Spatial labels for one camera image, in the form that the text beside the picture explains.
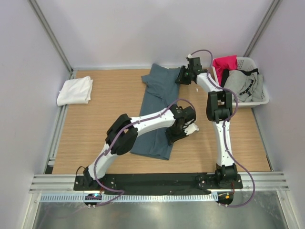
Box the folded white t-shirt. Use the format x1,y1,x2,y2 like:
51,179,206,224
56,76,93,106

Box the left aluminium corner post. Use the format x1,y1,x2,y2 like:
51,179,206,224
28,0,73,74

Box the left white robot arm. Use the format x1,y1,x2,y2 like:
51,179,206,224
83,104,198,191

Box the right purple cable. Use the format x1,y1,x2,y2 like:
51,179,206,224
190,49,256,208

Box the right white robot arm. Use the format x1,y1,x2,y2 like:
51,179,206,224
176,56,238,189

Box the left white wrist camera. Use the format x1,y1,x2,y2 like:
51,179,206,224
184,123,199,135

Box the aluminium corner post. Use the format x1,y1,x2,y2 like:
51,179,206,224
243,0,282,57
28,0,73,74

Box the white slotted cable duct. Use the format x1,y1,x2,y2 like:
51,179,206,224
40,192,218,203

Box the purple cable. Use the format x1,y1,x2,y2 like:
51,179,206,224
92,98,197,207
190,49,256,208

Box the blue-grey t-shirt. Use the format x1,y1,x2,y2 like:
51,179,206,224
131,63,180,160

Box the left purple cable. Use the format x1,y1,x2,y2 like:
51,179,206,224
92,98,197,207

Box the grey t-shirt black trim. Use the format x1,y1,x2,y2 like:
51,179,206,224
224,68,263,103

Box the right aluminium corner post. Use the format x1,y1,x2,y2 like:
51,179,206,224
243,0,282,57

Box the red t-shirt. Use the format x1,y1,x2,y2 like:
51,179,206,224
212,55,238,84

